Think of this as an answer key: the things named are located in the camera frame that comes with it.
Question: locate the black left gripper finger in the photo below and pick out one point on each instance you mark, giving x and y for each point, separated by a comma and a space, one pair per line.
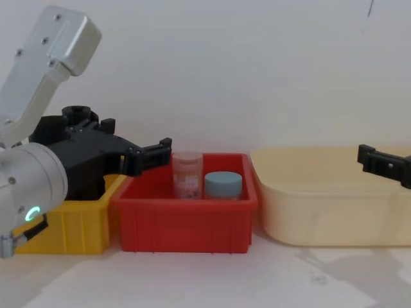
147, 158
108, 125

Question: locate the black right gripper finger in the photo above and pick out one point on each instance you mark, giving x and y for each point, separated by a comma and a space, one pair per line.
388, 167

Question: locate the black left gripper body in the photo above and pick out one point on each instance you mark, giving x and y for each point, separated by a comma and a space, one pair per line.
83, 150

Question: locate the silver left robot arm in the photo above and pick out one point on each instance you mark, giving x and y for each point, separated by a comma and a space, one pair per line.
29, 173

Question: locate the clear plastic jar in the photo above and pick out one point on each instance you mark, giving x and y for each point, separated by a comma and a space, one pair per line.
187, 176

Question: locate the cream plastic basin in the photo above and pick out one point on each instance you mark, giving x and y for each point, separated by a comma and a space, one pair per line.
330, 211

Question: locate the yellow plastic bin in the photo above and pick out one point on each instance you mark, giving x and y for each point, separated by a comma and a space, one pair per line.
80, 224

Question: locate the red plastic bin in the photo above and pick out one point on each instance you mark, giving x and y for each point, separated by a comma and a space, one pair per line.
186, 224

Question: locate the jar with blue lid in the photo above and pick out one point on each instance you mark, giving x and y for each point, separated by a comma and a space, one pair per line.
223, 184

